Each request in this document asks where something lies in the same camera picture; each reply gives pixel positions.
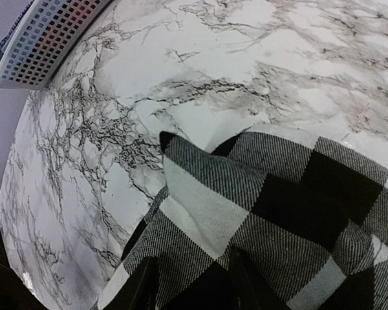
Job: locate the black white plaid shirt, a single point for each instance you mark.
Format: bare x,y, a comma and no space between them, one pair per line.
311,213

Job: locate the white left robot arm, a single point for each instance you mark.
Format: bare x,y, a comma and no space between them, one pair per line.
14,294

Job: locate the white plastic basket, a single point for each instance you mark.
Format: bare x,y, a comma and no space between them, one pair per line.
42,40

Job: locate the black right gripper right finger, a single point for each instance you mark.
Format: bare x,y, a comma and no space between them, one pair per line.
251,288

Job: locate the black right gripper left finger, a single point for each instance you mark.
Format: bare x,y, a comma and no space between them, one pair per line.
140,290

